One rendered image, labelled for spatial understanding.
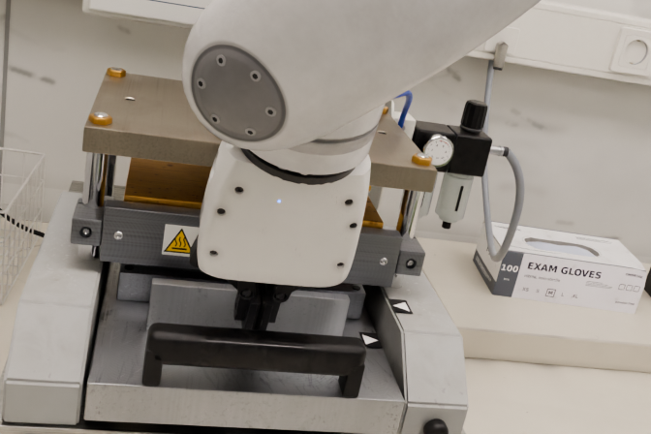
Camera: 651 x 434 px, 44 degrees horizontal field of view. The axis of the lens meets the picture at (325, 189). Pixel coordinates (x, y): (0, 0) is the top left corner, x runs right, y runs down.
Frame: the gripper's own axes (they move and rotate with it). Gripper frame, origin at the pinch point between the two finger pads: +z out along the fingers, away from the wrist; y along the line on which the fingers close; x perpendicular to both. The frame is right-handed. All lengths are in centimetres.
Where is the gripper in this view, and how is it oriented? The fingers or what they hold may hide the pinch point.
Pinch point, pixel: (256, 305)
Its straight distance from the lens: 58.7
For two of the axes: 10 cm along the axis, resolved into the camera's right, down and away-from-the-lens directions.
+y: 9.7, 1.1, 2.1
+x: -0.9, -6.6, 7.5
